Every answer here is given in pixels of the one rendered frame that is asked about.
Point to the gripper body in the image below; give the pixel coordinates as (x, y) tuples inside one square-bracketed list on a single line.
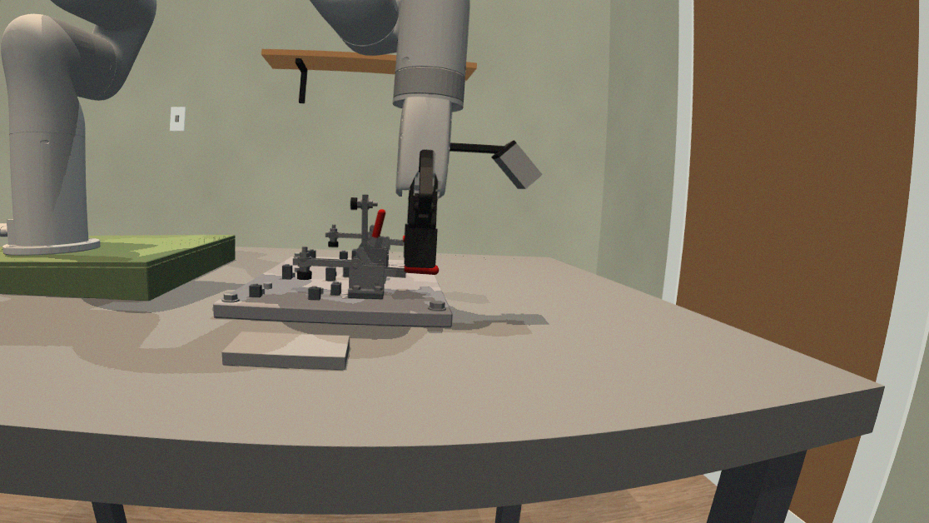
[(425, 124)]

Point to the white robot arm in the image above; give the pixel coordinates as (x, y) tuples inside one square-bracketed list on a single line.
[(48, 63)]

